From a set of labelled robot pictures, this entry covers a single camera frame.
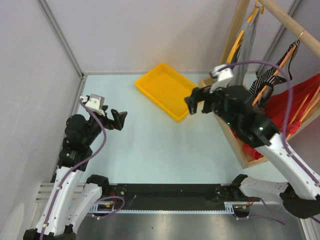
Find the orange hanger with red top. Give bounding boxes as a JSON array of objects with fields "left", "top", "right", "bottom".
[{"left": 284, "top": 84, "right": 320, "bottom": 142}]

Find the red tank top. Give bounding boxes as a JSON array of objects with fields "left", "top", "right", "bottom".
[{"left": 233, "top": 74, "right": 320, "bottom": 160}]

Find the yellow plastic tray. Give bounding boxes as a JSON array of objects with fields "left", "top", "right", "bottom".
[{"left": 134, "top": 63, "right": 197, "bottom": 122}]

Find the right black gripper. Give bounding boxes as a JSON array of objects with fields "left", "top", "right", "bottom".
[{"left": 184, "top": 79, "right": 238, "bottom": 129}]

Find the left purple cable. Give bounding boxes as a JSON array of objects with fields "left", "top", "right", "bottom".
[{"left": 39, "top": 98, "right": 126, "bottom": 240}]

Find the orange hanger with grey top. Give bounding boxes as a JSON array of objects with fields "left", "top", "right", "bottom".
[{"left": 226, "top": 0, "right": 265, "bottom": 64}]

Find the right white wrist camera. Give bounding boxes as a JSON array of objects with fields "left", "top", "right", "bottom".
[{"left": 209, "top": 64, "right": 234, "bottom": 94}]

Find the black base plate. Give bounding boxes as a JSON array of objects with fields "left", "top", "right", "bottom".
[{"left": 102, "top": 183, "right": 253, "bottom": 210}]

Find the grey tank top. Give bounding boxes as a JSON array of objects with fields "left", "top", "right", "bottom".
[{"left": 229, "top": 7, "right": 261, "bottom": 86}]

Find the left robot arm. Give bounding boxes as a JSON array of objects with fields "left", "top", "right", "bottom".
[{"left": 23, "top": 105, "right": 128, "bottom": 240}]

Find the purple cable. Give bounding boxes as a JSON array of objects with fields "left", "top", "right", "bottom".
[
  {"left": 222, "top": 60, "right": 320, "bottom": 226},
  {"left": 39, "top": 98, "right": 126, "bottom": 240}
]

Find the wooden clothes rack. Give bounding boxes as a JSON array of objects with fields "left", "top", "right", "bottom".
[{"left": 199, "top": 0, "right": 320, "bottom": 170}]

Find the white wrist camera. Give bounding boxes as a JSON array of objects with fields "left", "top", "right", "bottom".
[
  {"left": 79, "top": 94, "right": 106, "bottom": 117},
  {"left": 209, "top": 64, "right": 234, "bottom": 94}
]

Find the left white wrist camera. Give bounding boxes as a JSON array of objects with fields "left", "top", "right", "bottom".
[{"left": 79, "top": 94, "right": 106, "bottom": 117}]

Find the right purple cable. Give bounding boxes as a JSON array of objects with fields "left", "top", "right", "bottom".
[{"left": 222, "top": 60, "right": 320, "bottom": 226}]

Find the striped tank top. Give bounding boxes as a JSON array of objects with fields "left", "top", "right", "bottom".
[{"left": 246, "top": 40, "right": 302, "bottom": 113}]

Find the white cable duct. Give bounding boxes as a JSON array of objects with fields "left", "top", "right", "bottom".
[{"left": 87, "top": 201, "right": 253, "bottom": 217}]

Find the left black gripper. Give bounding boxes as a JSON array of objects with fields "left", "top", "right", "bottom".
[{"left": 83, "top": 105, "right": 127, "bottom": 146}]

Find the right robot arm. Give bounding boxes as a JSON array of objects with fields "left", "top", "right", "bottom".
[{"left": 184, "top": 85, "right": 320, "bottom": 219}]

